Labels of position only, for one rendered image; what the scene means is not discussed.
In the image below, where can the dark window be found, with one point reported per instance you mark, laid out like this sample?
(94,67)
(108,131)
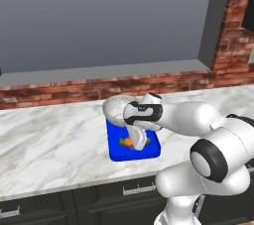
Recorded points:
(248,1)

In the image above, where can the green vegetable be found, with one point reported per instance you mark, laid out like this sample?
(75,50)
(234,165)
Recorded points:
(148,141)

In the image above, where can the orange carrot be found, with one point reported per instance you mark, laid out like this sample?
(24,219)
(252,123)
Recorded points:
(127,142)

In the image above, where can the dark drawer front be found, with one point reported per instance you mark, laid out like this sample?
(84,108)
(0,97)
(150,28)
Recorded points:
(109,205)
(36,212)

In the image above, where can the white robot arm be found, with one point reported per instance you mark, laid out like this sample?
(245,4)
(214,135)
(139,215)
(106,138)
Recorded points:
(205,126)

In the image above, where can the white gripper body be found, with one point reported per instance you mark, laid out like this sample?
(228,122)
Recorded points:
(137,138)

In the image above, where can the dark cupboard door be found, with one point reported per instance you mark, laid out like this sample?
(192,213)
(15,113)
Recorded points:
(228,209)

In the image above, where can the blue tray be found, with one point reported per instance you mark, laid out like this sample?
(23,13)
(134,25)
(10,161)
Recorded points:
(132,155)

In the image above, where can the white marbled bowl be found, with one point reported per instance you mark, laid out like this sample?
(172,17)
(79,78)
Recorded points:
(114,108)

